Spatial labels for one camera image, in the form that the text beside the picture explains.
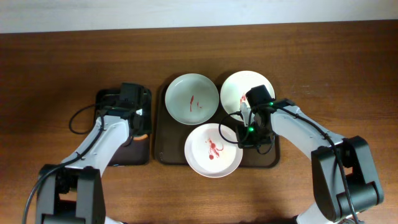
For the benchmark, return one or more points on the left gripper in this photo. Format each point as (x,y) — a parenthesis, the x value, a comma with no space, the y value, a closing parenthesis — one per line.
(140,125)

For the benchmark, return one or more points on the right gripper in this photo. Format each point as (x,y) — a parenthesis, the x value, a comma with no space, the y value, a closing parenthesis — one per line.
(249,140)

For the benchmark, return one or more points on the green and orange sponge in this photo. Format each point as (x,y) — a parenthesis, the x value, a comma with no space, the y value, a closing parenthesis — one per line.
(140,138)

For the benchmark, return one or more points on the white plate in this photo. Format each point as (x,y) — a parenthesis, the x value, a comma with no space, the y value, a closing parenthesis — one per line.
(210,150)
(234,89)

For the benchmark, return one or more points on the pale green plate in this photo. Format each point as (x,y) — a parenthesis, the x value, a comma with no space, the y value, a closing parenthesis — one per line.
(192,99)

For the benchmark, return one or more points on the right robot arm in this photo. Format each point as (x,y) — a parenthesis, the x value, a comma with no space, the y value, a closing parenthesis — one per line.
(344,177)

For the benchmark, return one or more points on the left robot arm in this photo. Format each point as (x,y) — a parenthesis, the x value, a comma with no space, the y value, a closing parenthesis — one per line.
(72,191)

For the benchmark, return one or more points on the small black tray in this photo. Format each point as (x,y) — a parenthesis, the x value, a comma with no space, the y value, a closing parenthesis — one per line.
(130,153)

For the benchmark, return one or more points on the large brown serving tray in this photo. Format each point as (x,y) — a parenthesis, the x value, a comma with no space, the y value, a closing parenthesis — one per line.
(170,137)

